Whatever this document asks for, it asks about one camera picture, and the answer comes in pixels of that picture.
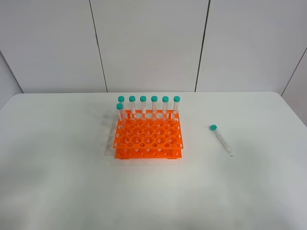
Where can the orange test tube rack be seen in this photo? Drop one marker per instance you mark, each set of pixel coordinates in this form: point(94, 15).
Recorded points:
point(148, 136)

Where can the teal capped test tube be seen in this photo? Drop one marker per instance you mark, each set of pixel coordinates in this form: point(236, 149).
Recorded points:
point(217, 133)

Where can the second row tube left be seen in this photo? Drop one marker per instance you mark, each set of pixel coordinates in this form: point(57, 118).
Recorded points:
point(121, 112)

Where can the back row tube far left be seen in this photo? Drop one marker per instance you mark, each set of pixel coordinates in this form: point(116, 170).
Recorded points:
point(121, 99)

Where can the back row tube far right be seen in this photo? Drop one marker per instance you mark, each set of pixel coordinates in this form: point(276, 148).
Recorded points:
point(176, 100)

